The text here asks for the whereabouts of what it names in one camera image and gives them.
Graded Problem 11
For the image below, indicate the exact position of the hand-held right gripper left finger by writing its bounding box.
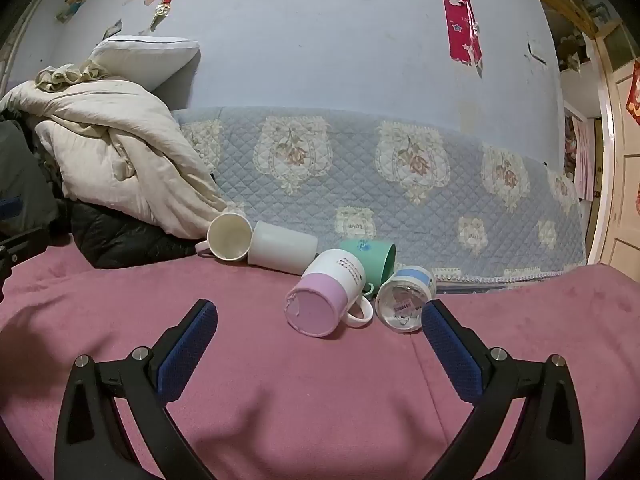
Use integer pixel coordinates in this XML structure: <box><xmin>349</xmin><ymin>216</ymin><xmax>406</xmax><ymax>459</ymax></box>
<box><xmin>54</xmin><ymin>299</ymin><xmax>219</xmax><ymax>480</ymax></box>

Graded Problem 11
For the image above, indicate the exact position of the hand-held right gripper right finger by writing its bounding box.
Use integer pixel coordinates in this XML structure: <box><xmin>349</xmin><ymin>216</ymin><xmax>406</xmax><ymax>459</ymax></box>
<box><xmin>422</xmin><ymin>299</ymin><xmax>586</xmax><ymax>480</ymax></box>

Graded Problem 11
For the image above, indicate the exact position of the pink and white mug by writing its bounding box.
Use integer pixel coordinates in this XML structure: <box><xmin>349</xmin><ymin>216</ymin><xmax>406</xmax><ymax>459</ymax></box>
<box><xmin>285</xmin><ymin>249</ymin><xmax>374</xmax><ymax>337</ymax></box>

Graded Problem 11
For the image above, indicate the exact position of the blue and white cup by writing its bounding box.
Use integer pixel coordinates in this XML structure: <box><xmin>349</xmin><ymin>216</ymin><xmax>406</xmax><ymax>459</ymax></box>
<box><xmin>375</xmin><ymin>265</ymin><xmax>437</xmax><ymax>334</ymax></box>

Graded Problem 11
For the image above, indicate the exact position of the plain white cup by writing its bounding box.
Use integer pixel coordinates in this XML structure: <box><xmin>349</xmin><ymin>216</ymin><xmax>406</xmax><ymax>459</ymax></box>
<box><xmin>247</xmin><ymin>221</ymin><xmax>319</xmax><ymax>276</ymax></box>

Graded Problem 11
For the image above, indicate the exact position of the dark grey cloth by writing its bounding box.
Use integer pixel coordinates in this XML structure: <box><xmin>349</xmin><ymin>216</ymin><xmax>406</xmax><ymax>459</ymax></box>
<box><xmin>0</xmin><ymin>117</ymin><xmax>58</xmax><ymax>241</ymax></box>

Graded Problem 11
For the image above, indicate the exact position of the black jacket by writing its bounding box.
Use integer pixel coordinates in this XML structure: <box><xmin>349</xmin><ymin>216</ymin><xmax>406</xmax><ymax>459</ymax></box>
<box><xmin>70</xmin><ymin>200</ymin><xmax>211</xmax><ymax>270</ymax></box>

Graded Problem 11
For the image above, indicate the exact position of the pink blanket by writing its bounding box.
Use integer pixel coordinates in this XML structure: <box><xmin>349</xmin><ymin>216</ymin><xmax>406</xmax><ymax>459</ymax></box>
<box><xmin>0</xmin><ymin>240</ymin><xmax>640</xmax><ymax>480</ymax></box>

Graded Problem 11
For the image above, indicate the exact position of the green mug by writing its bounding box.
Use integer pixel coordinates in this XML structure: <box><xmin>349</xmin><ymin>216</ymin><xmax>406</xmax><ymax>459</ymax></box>
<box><xmin>339</xmin><ymin>239</ymin><xmax>397</xmax><ymax>297</ymax></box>

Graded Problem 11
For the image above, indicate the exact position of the cream quilt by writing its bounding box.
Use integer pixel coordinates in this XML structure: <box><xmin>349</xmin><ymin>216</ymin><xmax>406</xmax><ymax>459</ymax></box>
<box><xmin>0</xmin><ymin>60</ymin><xmax>232</xmax><ymax>240</ymax></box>

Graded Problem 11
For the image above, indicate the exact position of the blue floral quilted cover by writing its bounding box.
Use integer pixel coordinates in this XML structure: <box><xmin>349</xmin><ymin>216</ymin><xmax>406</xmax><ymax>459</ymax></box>
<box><xmin>172</xmin><ymin>106</ymin><xmax>587</xmax><ymax>283</ymax></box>

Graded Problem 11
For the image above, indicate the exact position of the white pillow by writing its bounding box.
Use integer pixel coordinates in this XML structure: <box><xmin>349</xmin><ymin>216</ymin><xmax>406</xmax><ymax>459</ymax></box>
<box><xmin>88</xmin><ymin>35</ymin><xmax>201</xmax><ymax>92</ymax></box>

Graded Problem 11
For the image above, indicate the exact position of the wooden door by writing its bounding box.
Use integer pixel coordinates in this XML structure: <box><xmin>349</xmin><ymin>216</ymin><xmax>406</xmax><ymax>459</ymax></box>
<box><xmin>585</xmin><ymin>10</ymin><xmax>640</xmax><ymax>281</ymax></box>

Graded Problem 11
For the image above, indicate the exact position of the white mug with pink handle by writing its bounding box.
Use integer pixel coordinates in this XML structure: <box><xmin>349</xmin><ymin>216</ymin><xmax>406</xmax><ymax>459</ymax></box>
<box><xmin>194</xmin><ymin>212</ymin><xmax>253</xmax><ymax>262</ymax></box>

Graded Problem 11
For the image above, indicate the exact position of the red wall banner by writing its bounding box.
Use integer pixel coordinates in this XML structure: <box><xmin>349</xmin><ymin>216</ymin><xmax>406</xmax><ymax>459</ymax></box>
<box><xmin>434</xmin><ymin>0</ymin><xmax>484</xmax><ymax>68</ymax></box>

